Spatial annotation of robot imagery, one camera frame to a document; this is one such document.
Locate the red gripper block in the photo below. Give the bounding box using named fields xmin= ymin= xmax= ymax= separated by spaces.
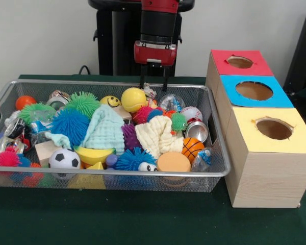
xmin=133 ymin=40 xmax=178 ymax=92

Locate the wooden box with three holes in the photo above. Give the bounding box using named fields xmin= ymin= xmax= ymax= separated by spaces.
xmin=205 ymin=49 xmax=306 ymax=209

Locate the plain yellow ball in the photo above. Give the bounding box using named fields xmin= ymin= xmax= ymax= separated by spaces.
xmin=121 ymin=87 xmax=147 ymax=113

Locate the yellow smiley ball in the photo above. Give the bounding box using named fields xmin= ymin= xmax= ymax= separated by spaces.
xmin=99 ymin=95 xmax=122 ymax=108

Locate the toy baseball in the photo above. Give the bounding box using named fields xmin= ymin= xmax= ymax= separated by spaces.
xmin=180 ymin=106 xmax=203 ymax=122

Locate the cream waffle cloth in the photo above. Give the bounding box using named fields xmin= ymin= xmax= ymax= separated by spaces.
xmin=134 ymin=115 xmax=185 ymax=159

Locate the mint green cloth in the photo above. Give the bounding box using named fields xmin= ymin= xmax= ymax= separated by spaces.
xmin=44 ymin=104 xmax=125 ymax=155

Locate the toy basketball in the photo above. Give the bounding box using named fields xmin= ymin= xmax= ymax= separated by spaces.
xmin=181 ymin=137 xmax=206 ymax=164

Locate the orange foam disc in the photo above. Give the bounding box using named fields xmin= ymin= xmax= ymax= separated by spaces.
xmin=157 ymin=151 xmax=192 ymax=172

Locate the blue spiky ball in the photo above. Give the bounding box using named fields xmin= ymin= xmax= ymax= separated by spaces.
xmin=50 ymin=109 xmax=90 ymax=149

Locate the toy soccer ball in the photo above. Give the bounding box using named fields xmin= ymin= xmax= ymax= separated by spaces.
xmin=48 ymin=148 xmax=82 ymax=169

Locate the small orange ball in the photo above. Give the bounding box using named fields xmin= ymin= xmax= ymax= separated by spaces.
xmin=15 ymin=95 xmax=37 ymax=111

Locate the dark green table cloth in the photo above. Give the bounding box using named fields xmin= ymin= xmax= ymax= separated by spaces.
xmin=0 ymin=73 xmax=306 ymax=245

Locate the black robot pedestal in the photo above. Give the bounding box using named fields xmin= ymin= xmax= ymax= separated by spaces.
xmin=88 ymin=0 xmax=196 ymax=77

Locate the wire mesh bin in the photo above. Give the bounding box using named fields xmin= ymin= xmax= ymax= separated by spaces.
xmin=0 ymin=79 xmax=232 ymax=192

